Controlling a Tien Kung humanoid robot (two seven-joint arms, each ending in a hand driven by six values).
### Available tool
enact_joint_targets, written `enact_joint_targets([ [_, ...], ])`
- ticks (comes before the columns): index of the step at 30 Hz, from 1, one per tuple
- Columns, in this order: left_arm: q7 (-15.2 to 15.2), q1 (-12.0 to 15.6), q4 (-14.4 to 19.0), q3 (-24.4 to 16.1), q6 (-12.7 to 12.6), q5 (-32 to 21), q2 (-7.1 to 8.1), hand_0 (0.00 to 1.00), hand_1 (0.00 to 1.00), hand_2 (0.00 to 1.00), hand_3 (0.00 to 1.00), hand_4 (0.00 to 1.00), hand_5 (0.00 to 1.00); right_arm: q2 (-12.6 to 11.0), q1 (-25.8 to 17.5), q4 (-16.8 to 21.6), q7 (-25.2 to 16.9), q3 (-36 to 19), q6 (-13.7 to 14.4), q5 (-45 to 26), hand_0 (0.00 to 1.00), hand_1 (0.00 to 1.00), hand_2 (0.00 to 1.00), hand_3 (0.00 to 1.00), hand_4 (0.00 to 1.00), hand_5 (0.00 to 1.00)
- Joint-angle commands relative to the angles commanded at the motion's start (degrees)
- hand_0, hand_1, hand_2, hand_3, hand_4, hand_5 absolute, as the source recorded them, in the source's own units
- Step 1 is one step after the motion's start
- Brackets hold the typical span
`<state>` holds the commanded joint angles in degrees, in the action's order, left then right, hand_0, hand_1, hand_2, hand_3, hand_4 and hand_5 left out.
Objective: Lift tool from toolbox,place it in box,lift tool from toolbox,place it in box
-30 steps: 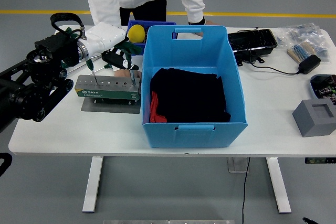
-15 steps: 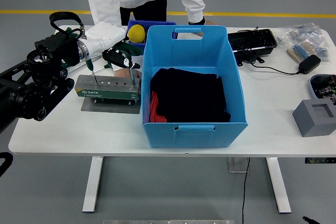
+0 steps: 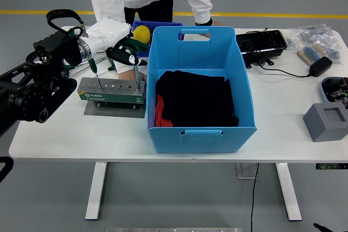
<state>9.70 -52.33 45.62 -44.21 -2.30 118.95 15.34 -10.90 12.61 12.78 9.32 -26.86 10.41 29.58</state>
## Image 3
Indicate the white table leg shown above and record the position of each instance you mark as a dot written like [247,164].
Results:
[95,191]
[288,191]

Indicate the black gridded plastic tray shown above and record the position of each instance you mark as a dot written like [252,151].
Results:
[261,41]

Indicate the black table control panel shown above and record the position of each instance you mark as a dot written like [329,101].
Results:
[331,166]

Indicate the grey bracket under table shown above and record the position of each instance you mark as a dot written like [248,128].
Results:
[244,170]

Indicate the black smartwatch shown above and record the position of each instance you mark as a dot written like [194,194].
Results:
[204,22]

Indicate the person's right hand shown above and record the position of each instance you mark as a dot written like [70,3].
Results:
[127,75]

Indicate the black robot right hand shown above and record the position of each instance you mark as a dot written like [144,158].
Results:
[320,227]

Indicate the light blue parts tray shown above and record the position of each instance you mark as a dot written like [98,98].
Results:
[323,90]

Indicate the small dark blue bin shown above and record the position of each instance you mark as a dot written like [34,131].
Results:
[141,54]

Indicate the yellow ball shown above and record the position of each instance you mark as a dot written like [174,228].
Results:
[142,33]

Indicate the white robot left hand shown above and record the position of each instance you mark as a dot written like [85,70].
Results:
[108,32]

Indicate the red cloth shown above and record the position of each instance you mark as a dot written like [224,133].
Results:
[161,115]

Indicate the black box with mounting tabs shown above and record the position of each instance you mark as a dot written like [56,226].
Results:
[255,58]

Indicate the clear plastic parts bag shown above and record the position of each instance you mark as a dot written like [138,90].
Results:
[310,33]

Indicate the person's left forearm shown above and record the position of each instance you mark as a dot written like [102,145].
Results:
[201,1]

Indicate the green silver wrench stand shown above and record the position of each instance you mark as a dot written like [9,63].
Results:
[108,96]

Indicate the black power adapter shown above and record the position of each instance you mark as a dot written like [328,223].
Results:
[320,66]

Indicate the person's left hand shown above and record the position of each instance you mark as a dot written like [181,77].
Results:
[213,24]

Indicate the blue resistor strip bundle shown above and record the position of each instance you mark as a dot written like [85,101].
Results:
[311,52]

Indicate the large blue plastic box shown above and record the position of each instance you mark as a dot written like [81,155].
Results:
[201,142]

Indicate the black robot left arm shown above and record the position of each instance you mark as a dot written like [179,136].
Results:
[32,99]

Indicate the grey block with recess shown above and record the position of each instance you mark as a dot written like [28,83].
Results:
[323,126]

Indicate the black cloth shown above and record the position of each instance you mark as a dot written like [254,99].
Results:
[198,99]

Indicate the dark electronic parts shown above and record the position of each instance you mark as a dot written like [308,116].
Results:
[337,90]

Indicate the person's right forearm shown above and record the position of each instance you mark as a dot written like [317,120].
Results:
[108,3]

